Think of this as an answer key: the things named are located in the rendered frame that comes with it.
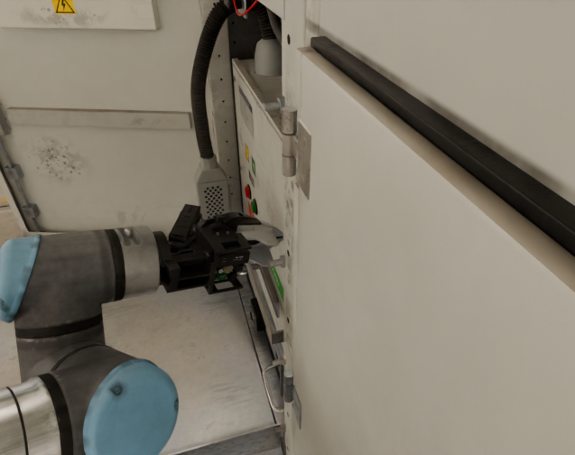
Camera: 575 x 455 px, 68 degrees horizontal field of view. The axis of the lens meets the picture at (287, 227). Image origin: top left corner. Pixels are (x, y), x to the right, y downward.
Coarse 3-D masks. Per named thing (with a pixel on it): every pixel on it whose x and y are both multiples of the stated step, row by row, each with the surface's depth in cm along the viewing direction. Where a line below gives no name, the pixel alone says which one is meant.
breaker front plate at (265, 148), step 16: (240, 80) 82; (240, 112) 88; (256, 112) 72; (240, 128) 92; (256, 128) 74; (272, 128) 63; (240, 144) 96; (256, 144) 77; (272, 144) 65; (240, 160) 100; (256, 160) 80; (272, 160) 67; (256, 176) 82; (272, 176) 69; (256, 192) 86; (272, 192) 71; (272, 208) 73; (272, 224) 76; (272, 288) 85; (272, 304) 87
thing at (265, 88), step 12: (240, 60) 87; (252, 60) 87; (240, 72) 80; (252, 72) 81; (252, 84) 75; (264, 84) 76; (276, 84) 76; (264, 96) 71; (276, 96) 71; (276, 120) 62
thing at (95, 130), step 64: (0, 0) 90; (64, 0) 89; (128, 0) 88; (192, 0) 87; (0, 64) 101; (64, 64) 100; (128, 64) 99; (192, 64) 98; (0, 128) 108; (64, 128) 110; (128, 128) 109; (192, 128) 107; (64, 192) 122; (128, 192) 121; (192, 192) 119
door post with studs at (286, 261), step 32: (288, 0) 32; (288, 32) 33; (288, 64) 35; (288, 96) 36; (288, 192) 42; (288, 224) 44; (288, 256) 47; (288, 288) 50; (288, 320) 53; (288, 352) 57; (288, 416) 67; (288, 448) 73
